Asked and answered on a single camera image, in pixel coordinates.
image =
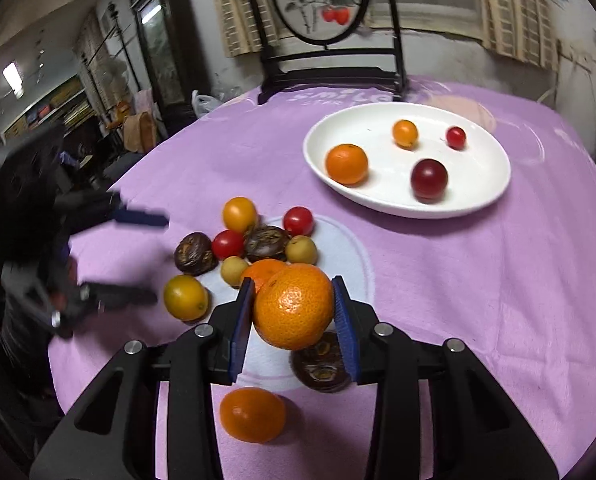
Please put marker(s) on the tan longan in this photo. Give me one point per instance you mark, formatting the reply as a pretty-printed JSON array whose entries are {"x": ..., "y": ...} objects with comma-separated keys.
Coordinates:
[
  {"x": 301, "y": 250},
  {"x": 234, "y": 270}
]

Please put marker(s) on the black glass cabinet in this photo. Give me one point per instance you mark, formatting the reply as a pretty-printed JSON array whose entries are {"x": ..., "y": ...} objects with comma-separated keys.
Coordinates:
[{"x": 160, "y": 45}]

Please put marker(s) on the dark red plum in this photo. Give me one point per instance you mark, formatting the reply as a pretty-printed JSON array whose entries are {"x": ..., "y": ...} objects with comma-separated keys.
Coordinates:
[{"x": 429, "y": 178}]

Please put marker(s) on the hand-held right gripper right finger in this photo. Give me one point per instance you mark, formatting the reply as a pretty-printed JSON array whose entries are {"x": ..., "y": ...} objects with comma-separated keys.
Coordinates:
[{"x": 345, "y": 330}]

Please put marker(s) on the large orange mandarin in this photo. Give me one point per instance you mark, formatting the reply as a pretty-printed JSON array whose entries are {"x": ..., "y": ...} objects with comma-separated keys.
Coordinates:
[{"x": 293, "y": 307}]

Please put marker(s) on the small red cherry tomato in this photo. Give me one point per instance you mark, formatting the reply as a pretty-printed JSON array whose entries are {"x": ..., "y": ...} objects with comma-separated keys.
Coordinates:
[{"x": 456, "y": 137}]

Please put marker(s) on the dark brown passion fruit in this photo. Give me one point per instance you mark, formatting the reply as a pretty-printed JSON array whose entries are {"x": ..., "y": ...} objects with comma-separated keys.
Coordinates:
[
  {"x": 320, "y": 370},
  {"x": 194, "y": 253},
  {"x": 265, "y": 242}
]

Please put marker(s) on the white oval plate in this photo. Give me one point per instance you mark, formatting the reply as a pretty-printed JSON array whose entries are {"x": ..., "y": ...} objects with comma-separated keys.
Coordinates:
[{"x": 478, "y": 170}]

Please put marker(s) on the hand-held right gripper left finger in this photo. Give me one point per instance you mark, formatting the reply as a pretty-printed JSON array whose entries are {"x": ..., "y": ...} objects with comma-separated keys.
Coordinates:
[{"x": 243, "y": 330}]

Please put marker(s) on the black wooden chair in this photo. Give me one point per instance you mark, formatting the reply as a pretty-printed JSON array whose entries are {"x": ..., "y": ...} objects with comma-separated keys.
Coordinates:
[{"x": 328, "y": 67}]

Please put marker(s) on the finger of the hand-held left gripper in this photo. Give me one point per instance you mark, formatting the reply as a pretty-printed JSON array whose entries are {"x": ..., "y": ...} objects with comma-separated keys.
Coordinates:
[
  {"x": 143, "y": 218},
  {"x": 123, "y": 296}
]

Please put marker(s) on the yellow round fruit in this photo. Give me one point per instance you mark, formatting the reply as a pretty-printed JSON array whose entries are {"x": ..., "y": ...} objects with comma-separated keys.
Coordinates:
[{"x": 185, "y": 297}]

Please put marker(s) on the beige patterned curtain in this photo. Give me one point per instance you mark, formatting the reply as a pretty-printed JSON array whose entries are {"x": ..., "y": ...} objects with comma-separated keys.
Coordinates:
[
  {"x": 518, "y": 5},
  {"x": 238, "y": 5}
]

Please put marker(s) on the yellow cherry tomato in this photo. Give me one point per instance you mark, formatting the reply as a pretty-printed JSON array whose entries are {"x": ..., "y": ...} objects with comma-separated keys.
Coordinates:
[{"x": 239, "y": 214}]

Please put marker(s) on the cluttered wall shelf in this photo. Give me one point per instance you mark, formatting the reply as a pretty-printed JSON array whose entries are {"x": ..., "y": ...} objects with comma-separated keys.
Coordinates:
[{"x": 53, "y": 107}]

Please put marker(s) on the white plastic bag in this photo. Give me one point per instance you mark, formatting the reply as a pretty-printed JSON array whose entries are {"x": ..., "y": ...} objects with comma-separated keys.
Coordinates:
[{"x": 204, "y": 102}]

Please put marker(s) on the small orange cherry tomato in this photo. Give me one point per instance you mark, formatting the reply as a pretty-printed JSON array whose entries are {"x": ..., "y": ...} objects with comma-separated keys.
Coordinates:
[{"x": 405, "y": 132}]

